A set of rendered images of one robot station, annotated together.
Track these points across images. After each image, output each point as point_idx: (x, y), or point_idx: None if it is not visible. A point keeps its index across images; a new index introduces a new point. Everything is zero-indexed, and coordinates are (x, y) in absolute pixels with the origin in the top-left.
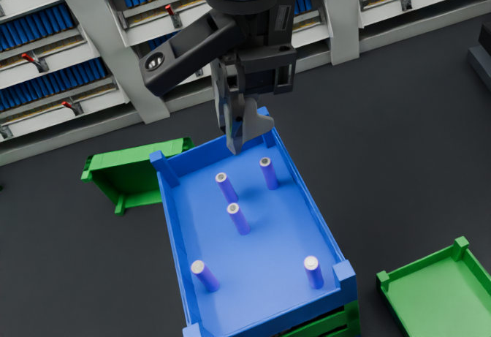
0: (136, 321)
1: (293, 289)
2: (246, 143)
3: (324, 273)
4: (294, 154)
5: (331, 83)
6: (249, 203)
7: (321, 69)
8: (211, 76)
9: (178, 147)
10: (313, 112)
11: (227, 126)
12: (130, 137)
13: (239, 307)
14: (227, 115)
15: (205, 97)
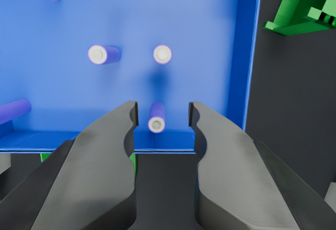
0: None
1: (23, 81)
2: (232, 103)
3: (31, 115)
4: (263, 113)
5: (312, 171)
6: (146, 73)
7: (335, 171)
8: (317, 195)
9: (332, 10)
10: (294, 144)
11: (97, 148)
12: None
13: (19, 16)
14: (73, 188)
15: None
